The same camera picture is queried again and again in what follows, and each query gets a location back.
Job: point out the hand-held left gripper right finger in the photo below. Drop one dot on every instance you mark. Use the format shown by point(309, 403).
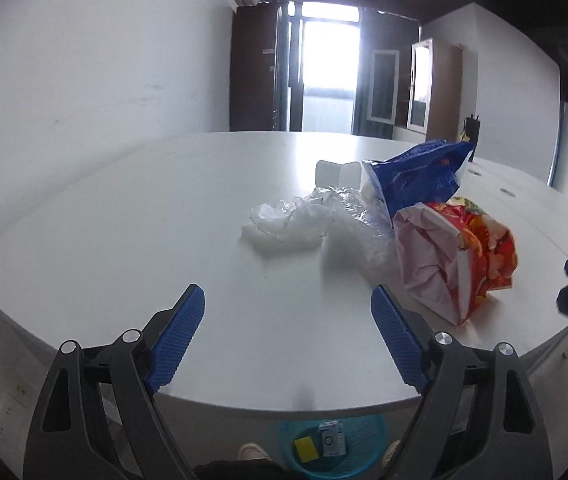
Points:
point(396, 340)

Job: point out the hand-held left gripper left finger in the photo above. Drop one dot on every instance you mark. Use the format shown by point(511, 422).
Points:
point(176, 340)

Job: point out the blue plastic waste basket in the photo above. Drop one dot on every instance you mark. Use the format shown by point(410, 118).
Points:
point(363, 440)

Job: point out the clear crinkled plastic bag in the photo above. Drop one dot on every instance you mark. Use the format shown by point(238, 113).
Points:
point(363, 232)

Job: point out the red and pink patterned bag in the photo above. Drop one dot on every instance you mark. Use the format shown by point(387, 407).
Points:
point(456, 260)

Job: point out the white shoe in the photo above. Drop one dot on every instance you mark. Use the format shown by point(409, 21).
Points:
point(254, 452)
point(392, 452)

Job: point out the small blue and white box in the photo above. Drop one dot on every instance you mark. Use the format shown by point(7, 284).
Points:
point(333, 440)

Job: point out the yellow sponge block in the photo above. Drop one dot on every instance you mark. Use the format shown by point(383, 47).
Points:
point(305, 449)

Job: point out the white crumpled plastic film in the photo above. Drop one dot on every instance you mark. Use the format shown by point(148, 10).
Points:
point(284, 227)

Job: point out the blue snack bag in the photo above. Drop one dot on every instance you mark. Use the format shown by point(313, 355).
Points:
point(416, 177)

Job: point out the white chair back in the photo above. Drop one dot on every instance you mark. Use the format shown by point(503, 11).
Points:
point(336, 174)

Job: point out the black device on desk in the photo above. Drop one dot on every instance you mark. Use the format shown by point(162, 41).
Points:
point(472, 130)

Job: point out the wooden cabinet with mirror door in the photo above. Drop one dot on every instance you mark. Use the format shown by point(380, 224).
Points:
point(438, 87)

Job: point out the dark door with white-framed window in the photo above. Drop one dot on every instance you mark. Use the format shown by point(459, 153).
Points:
point(386, 80)

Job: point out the glass balcony door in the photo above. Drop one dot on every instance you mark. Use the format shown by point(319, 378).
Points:
point(326, 70)

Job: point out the dark brown wardrobe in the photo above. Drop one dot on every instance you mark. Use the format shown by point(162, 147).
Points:
point(254, 70)

